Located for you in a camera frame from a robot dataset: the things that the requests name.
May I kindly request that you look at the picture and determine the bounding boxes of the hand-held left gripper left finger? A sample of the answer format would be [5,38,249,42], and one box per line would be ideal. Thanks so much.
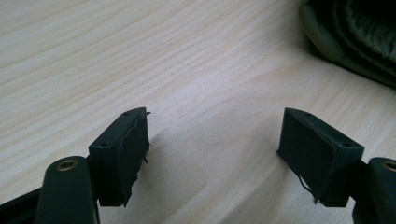
[88,106,151,208]

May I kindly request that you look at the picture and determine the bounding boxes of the olive green pants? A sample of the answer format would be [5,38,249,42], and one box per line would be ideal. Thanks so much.
[298,0,396,89]

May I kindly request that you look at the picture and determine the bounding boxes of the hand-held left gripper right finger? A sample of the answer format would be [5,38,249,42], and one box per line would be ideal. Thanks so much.
[276,107,365,208]

